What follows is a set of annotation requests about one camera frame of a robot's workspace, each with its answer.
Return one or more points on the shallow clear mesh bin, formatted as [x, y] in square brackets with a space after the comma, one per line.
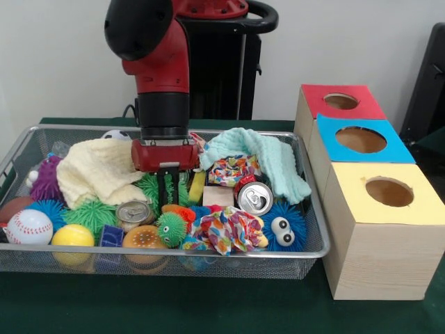
[243, 268]

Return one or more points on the yellow smooth ball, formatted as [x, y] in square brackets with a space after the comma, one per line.
[72, 236]

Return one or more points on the black stand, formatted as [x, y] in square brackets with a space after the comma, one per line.
[427, 87]

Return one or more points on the pull-tab tin can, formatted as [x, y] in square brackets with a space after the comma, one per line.
[133, 212]

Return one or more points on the dark green table cloth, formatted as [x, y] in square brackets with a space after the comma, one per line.
[174, 306]

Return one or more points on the wooden three-hole box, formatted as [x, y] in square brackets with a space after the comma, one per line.
[382, 243]

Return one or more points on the cream muslin cloth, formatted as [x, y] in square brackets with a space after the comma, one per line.
[94, 170]

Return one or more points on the blue spiky ball with eyes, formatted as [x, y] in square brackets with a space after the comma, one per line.
[292, 215]

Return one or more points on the green covered side table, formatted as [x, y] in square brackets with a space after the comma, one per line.
[436, 139]

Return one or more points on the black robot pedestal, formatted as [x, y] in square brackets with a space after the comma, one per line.
[222, 69]

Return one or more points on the green spiky ball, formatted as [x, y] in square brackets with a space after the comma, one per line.
[149, 188]

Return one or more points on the crushed drink can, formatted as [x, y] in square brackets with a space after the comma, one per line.
[253, 198]

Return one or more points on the white baseball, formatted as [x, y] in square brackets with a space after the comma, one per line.
[28, 226]

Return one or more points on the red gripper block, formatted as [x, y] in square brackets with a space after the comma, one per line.
[163, 154]

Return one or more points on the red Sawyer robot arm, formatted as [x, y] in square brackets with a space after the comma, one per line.
[160, 62]

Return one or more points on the light blue muslin cloth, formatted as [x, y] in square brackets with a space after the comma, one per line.
[278, 163]

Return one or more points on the multicolour spiky caterpillar toy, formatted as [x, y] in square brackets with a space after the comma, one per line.
[170, 228]

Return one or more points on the burger toy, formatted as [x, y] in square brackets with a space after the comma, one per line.
[142, 238]

